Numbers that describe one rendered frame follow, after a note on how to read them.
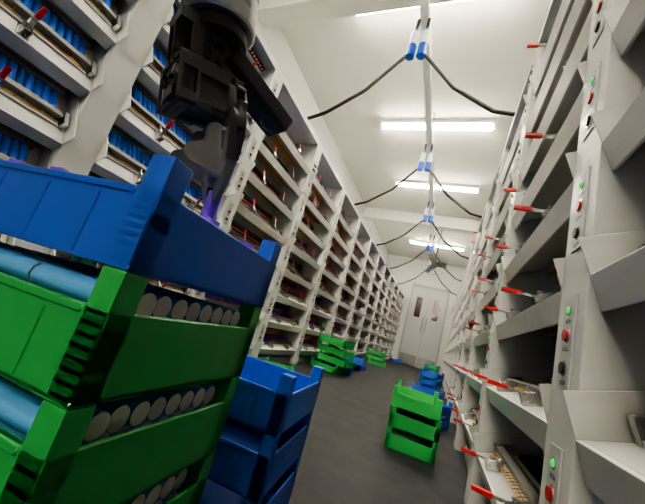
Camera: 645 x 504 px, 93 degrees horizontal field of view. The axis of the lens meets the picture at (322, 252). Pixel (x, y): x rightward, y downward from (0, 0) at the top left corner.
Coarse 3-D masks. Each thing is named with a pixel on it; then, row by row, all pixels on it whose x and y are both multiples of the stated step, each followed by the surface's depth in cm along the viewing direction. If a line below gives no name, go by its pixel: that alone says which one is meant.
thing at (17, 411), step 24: (0, 384) 20; (0, 408) 19; (24, 408) 18; (96, 408) 20; (120, 408) 22; (144, 408) 24; (168, 408) 26; (192, 408) 30; (24, 432) 18; (96, 432) 20; (120, 432) 22
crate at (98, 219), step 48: (0, 192) 23; (48, 192) 22; (96, 192) 21; (144, 192) 20; (48, 240) 21; (96, 240) 20; (144, 240) 19; (192, 240) 23; (192, 288) 24; (240, 288) 31
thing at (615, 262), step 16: (592, 240) 39; (608, 240) 39; (624, 240) 38; (640, 240) 37; (592, 256) 39; (608, 256) 38; (624, 256) 37; (640, 256) 29; (592, 272) 38; (608, 272) 34; (624, 272) 31; (640, 272) 29; (608, 288) 35; (624, 288) 32; (640, 288) 29; (608, 304) 35; (624, 304) 32
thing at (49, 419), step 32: (224, 384) 34; (64, 416) 17; (192, 416) 28; (224, 416) 34; (0, 448) 17; (32, 448) 17; (64, 448) 17; (96, 448) 19; (128, 448) 22; (160, 448) 25; (192, 448) 29; (0, 480) 16; (32, 480) 16; (64, 480) 18; (96, 480) 20; (128, 480) 22; (160, 480) 26
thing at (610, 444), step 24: (576, 408) 35; (600, 408) 34; (624, 408) 33; (576, 432) 34; (600, 432) 33; (624, 432) 33; (600, 456) 29; (624, 456) 28; (600, 480) 29; (624, 480) 25
